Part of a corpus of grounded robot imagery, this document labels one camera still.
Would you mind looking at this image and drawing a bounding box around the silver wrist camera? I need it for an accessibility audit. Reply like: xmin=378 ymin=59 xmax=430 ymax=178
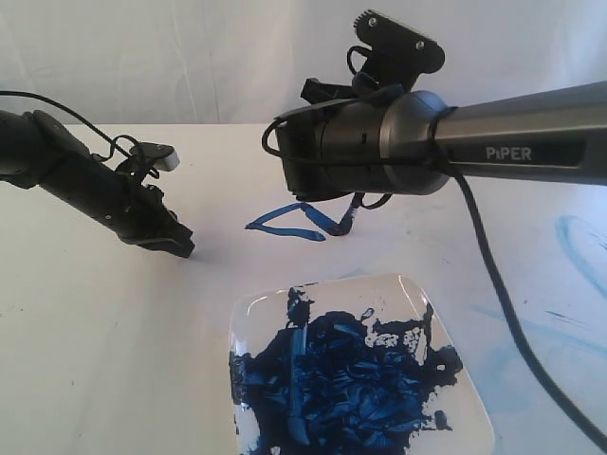
xmin=130 ymin=142 xmax=180 ymax=173
xmin=346 ymin=9 xmax=446 ymax=92

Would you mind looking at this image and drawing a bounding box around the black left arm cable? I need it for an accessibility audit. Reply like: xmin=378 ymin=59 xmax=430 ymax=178
xmin=0 ymin=89 xmax=160 ymax=191

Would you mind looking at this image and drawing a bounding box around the white paper sheet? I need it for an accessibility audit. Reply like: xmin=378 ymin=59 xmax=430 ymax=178
xmin=157 ymin=167 xmax=401 ymax=338

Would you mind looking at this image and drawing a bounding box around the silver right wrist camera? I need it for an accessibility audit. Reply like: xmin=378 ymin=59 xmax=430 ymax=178
xmin=346 ymin=9 xmax=446 ymax=92

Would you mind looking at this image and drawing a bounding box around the white square paint plate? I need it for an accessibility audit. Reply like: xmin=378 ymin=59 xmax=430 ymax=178
xmin=229 ymin=274 xmax=495 ymax=454

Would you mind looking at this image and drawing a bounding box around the white backdrop cloth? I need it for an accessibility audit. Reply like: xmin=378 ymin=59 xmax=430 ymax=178
xmin=1 ymin=1 xmax=606 ymax=124

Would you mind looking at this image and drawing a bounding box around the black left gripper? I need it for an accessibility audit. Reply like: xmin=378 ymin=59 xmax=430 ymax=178
xmin=46 ymin=145 xmax=193 ymax=258

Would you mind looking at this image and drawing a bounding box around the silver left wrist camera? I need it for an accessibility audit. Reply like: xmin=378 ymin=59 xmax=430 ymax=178
xmin=130 ymin=142 xmax=180 ymax=173

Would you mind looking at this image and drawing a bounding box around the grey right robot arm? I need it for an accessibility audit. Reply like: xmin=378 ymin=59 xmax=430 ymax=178
xmin=275 ymin=82 xmax=606 ymax=202

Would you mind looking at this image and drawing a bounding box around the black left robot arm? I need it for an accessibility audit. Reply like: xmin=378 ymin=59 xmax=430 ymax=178
xmin=1 ymin=110 xmax=194 ymax=258

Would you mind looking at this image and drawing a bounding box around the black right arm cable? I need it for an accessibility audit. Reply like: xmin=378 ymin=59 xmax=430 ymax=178
xmin=260 ymin=45 xmax=607 ymax=451

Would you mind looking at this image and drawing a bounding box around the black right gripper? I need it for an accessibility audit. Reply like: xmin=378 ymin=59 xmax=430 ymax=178
xmin=275 ymin=78 xmax=391 ymax=202

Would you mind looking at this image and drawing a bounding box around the black paintbrush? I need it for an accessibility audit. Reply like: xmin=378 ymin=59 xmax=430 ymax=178
xmin=328 ymin=192 xmax=364 ymax=237

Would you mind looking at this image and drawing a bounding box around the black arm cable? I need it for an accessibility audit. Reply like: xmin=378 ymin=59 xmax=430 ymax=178
xmin=260 ymin=45 xmax=607 ymax=451
xmin=0 ymin=89 xmax=160 ymax=191

